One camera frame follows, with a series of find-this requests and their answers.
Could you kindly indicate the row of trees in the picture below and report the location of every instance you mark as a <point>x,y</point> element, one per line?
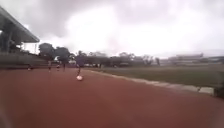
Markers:
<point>100,59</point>

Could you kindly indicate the person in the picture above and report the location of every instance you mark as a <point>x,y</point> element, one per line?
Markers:
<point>79,63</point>

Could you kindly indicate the red running track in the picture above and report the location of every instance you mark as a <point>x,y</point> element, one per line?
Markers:
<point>100,103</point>

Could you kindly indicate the pale concrete kerb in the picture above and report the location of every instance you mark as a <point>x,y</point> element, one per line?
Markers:
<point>160,84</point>

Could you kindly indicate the group of people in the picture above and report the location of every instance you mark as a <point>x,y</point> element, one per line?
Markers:
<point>56,65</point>

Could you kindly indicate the green grass field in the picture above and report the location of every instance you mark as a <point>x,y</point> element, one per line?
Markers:
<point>173,75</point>

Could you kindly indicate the long low building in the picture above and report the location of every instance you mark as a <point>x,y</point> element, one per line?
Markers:
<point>190,58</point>

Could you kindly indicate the roofed grandstand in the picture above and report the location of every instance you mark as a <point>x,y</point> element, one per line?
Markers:
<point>13,40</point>

